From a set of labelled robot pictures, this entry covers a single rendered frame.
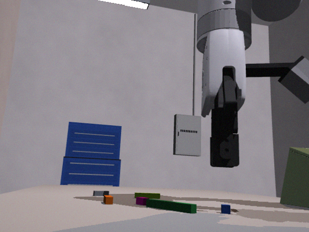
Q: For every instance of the magenta block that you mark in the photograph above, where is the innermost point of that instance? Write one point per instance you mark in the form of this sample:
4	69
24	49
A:
141	200

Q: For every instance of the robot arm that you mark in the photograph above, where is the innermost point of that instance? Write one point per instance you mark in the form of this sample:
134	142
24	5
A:
236	14

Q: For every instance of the lime green rod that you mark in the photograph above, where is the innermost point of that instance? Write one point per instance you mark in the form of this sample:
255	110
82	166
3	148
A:
148	195

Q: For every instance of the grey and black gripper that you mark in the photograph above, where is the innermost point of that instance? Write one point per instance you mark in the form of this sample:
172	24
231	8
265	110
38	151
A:
223	74

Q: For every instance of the orange block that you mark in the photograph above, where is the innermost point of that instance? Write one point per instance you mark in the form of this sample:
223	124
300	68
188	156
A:
108	199

